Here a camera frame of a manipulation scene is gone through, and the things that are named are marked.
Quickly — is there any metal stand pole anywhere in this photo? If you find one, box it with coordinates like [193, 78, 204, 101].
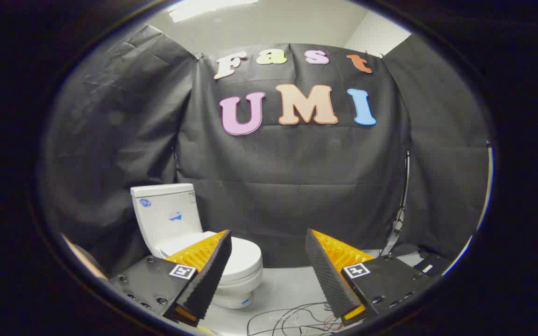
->
[383, 149, 411, 256]

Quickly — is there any white toilet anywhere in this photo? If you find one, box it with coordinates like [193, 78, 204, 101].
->
[130, 183, 264, 309]

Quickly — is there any white toilet lid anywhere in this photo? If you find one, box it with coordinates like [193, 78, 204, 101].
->
[157, 231, 263, 283]

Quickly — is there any tangle of floor cables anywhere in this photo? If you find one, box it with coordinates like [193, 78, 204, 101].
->
[247, 302, 344, 336]

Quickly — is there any ceiling light panel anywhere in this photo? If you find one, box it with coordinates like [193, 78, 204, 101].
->
[169, 0, 258, 22]

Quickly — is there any black box device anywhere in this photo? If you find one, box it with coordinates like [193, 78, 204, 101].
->
[413, 252, 453, 277]

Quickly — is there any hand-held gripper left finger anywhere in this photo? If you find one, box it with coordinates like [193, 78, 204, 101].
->
[109, 229, 233, 327]

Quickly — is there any black backdrop cloth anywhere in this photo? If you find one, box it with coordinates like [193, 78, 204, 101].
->
[40, 23, 491, 277]

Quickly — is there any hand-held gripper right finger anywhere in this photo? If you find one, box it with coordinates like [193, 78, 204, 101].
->
[305, 228, 438, 327]

